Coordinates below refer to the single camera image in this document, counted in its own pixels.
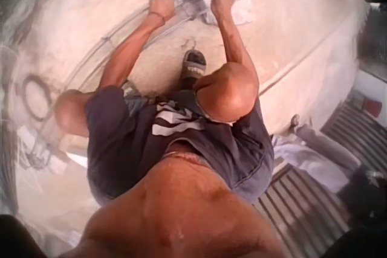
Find person's left hand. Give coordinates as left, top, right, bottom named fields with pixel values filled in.
left=149, top=0, right=177, bottom=21

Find bundle of steel rebar rods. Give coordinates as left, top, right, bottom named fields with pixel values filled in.
left=0, top=0, right=252, bottom=89

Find person's legs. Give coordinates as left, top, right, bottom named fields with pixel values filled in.
left=56, top=49, right=276, bottom=207

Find white cloth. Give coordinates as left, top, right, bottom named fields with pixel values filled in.
left=270, top=132, right=339, bottom=177

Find red box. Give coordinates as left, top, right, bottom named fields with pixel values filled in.
left=361, top=96, right=383, bottom=118

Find corrugated metal sheet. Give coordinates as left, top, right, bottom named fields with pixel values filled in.
left=253, top=91, right=387, bottom=258

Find thin wrist bracelet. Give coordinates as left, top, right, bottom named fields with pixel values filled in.
left=147, top=11, right=167, bottom=25

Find coil of dark binding wire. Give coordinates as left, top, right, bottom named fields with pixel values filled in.
left=18, top=73, right=54, bottom=123

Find loose tangled wire pieces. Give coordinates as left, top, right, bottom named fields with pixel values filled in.
left=22, top=129, right=63, bottom=170

